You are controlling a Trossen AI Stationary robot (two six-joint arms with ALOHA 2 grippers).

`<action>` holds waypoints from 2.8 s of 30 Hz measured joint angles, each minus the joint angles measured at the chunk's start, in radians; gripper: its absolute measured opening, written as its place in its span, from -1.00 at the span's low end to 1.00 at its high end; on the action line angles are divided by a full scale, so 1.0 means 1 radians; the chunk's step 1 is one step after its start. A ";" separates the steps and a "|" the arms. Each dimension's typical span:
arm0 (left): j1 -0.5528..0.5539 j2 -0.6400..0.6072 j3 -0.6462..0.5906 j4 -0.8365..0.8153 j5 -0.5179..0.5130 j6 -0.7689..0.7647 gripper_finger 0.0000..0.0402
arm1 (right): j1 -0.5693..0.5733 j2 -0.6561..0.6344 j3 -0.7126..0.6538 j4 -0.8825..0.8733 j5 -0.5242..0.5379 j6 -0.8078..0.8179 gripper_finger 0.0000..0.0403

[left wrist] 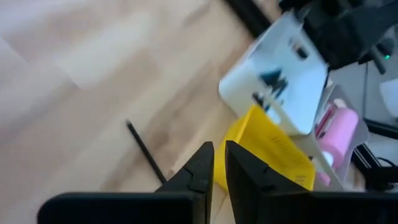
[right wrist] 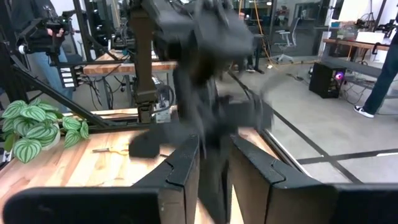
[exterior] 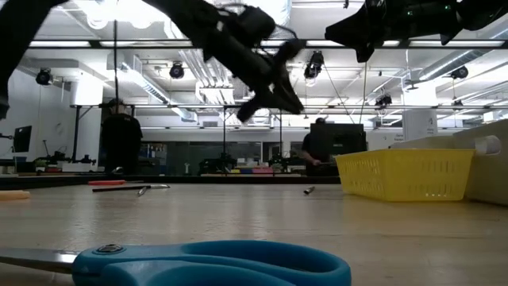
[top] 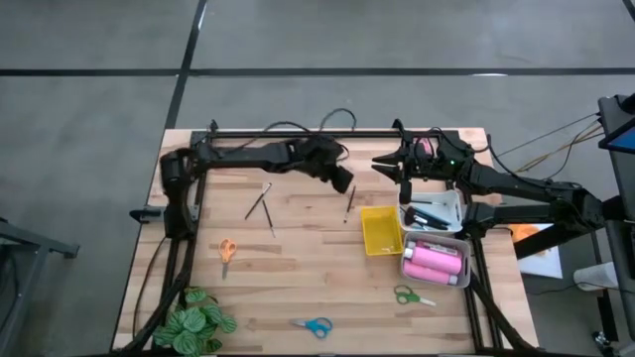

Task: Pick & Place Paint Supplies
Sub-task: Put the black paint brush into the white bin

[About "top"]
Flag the white paper sheet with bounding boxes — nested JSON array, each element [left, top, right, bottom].
[[518, 245, 565, 280]]

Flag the black side bracket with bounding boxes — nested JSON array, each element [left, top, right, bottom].
[[129, 206, 165, 224]]

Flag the fan makeup brush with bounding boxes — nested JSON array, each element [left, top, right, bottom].
[[402, 205, 450, 231]]

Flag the thin black liner brush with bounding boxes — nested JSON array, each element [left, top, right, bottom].
[[261, 198, 277, 239]]

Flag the pink paint bottle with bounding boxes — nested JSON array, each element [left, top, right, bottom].
[[402, 261, 459, 288], [406, 239, 461, 255], [403, 246, 464, 276]]

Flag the green scissors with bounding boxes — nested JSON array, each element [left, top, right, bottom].
[[393, 285, 438, 307]]

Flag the black silver-ferruled paintbrush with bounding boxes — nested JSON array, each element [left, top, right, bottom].
[[342, 184, 357, 224]]

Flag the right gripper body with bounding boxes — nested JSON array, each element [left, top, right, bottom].
[[399, 133, 472, 205]]

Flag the blue scissors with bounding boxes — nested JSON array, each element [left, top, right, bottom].
[[290, 316, 334, 340]]

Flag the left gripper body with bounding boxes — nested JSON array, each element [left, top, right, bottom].
[[296, 134, 351, 182]]

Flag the grey metal stand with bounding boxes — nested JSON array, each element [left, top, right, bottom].
[[0, 216, 81, 357]]

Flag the thin black pointed brush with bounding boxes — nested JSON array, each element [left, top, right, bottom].
[[243, 181, 274, 221]]

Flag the grey cylinder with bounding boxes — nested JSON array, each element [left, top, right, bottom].
[[573, 261, 620, 293]]

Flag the orange scissors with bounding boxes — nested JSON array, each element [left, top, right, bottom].
[[217, 237, 238, 282]]

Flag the yellow slotted plastic basket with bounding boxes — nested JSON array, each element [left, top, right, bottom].
[[360, 205, 405, 258]]

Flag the white plastic bin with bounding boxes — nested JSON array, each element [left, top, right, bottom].
[[398, 189, 464, 234]]

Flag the orange floor item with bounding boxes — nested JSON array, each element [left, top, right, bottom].
[[510, 223, 542, 244]]

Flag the black aluminium table frame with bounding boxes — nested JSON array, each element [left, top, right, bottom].
[[111, 118, 542, 357]]

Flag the blue cart screen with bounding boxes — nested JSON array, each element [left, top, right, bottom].
[[598, 114, 635, 154]]

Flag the green patterned potted plant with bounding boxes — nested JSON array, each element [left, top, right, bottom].
[[151, 286, 239, 357]]

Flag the thick black handled brush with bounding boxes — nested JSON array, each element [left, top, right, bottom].
[[419, 211, 451, 232]]

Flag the black equipment cart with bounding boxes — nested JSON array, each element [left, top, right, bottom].
[[596, 92, 635, 357]]

